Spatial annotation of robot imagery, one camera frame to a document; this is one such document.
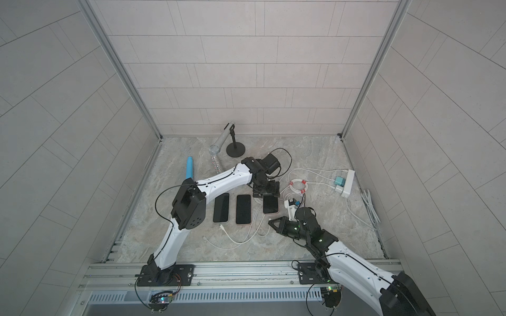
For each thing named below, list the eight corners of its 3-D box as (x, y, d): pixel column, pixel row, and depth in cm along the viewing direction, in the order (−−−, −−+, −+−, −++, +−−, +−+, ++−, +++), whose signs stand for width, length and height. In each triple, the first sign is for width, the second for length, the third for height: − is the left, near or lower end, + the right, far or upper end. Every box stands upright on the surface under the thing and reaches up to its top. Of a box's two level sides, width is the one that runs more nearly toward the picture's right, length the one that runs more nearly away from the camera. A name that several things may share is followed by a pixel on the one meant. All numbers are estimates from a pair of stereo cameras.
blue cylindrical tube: (187, 179, 99) (185, 176, 97) (187, 159, 108) (186, 156, 106) (193, 178, 100) (191, 175, 98) (193, 158, 108) (192, 155, 106)
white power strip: (341, 196, 93) (343, 192, 90) (347, 173, 101) (349, 169, 99) (347, 198, 92) (349, 195, 89) (352, 175, 100) (355, 171, 98)
